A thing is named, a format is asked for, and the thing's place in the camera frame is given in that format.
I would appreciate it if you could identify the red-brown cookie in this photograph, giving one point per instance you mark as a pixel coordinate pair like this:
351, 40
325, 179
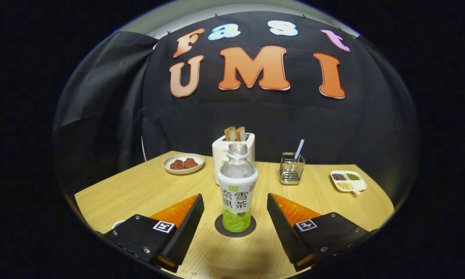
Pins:
190, 163
177, 164

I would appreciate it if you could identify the silver spoon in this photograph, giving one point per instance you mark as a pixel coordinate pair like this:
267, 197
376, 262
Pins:
299, 148

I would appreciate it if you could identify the white divided dish with grains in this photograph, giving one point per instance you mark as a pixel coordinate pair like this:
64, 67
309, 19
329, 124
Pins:
358, 186

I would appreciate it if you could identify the wooden table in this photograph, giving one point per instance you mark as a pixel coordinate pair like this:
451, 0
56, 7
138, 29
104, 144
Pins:
158, 193

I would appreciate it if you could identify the dark brown round coaster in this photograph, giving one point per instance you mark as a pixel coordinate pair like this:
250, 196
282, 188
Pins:
218, 226

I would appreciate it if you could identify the white round plate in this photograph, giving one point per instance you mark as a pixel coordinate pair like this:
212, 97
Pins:
184, 171

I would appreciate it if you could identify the white cup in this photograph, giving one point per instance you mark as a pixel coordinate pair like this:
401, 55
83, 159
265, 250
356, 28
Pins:
118, 224

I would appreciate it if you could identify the white toaster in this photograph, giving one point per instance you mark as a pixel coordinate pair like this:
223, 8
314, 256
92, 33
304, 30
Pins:
218, 155

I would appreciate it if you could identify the clear juice bottle white green label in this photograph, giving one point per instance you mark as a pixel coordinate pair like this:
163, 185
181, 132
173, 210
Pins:
237, 193

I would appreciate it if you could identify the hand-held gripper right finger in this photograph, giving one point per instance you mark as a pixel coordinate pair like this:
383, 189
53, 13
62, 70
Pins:
284, 228

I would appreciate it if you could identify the toast slice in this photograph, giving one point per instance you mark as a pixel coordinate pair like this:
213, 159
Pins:
230, 134
241, 133

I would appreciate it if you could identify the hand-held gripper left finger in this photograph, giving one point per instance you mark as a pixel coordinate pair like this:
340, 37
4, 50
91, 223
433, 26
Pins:
186, 228

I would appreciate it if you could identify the black backdrop cloth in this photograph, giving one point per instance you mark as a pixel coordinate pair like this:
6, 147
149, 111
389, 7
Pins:
294, 116

